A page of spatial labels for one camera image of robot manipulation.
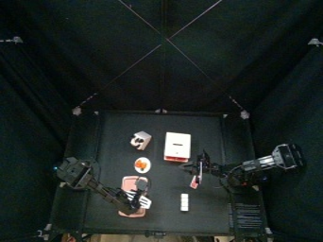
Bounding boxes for pink tray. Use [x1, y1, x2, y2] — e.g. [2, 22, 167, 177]
[117, 175, 150, 218]

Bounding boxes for white box with red base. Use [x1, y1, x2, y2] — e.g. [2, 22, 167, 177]
[163, 131, 194, 164]

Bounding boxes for small white plate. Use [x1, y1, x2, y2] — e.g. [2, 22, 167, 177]
[134, 156, 153, 175]

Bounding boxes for white segmented block strip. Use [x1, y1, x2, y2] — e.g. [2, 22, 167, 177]
[179, 193, 191, 213]

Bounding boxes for orange toy food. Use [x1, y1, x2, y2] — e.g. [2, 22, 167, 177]
[135, 159, 150, 171]

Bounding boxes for black table edge clamp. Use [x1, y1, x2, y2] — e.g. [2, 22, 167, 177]
[145, 230, 169, 239]

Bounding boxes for grey toy knife block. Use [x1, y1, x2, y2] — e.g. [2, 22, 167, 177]
[129, 130, 153, 151]

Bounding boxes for black sheet with white text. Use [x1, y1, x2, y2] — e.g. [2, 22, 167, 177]
[233, 202, 266, 234]

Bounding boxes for grey table corner clamp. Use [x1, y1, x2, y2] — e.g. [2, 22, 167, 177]
[35, 222, 55, 241]

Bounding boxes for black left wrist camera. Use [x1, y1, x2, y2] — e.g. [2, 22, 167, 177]
[135, 178, 150, 192]

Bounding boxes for thin white cord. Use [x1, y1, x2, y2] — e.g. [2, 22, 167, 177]
[117, 0, 247, 115]
[78, 0, 223, 111]

